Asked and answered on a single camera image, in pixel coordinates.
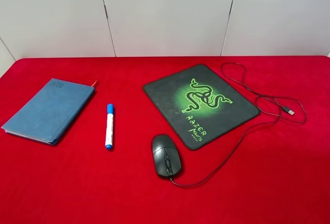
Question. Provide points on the black green Razer mouse pad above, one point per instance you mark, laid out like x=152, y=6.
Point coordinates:
x=199, y=105

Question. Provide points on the blue and white marker pen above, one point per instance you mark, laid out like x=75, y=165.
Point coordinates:
x=109, y=127

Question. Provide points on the red velvet table cloth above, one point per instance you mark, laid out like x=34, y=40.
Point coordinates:
x=271, y=169

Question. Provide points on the black computer mouse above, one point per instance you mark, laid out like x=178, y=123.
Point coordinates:
x=165, y=156

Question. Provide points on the blue notebook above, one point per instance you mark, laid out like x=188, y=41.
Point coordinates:
x=47, y=115

